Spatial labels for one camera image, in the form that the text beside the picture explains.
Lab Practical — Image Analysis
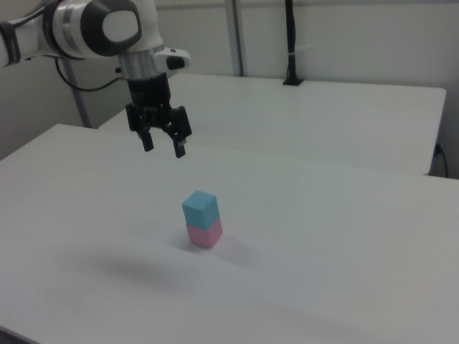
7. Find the pink cube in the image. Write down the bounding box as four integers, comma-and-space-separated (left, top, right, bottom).
185, 219, 224, 250

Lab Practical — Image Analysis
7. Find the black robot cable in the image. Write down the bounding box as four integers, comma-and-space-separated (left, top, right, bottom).
54, 57, 123, 92

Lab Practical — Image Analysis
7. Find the black camera stand pole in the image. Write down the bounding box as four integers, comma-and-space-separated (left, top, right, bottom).
282, 0, 305, 87

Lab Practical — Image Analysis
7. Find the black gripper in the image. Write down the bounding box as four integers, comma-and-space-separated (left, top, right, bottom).
125, 72, 193, 158

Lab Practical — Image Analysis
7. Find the grey wall frame post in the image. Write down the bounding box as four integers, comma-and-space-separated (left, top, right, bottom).
224, 0, 248, 77
62, 57, 92, 129

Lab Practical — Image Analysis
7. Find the blue cube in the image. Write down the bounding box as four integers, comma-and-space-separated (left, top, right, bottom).
181, 190, 219, 230

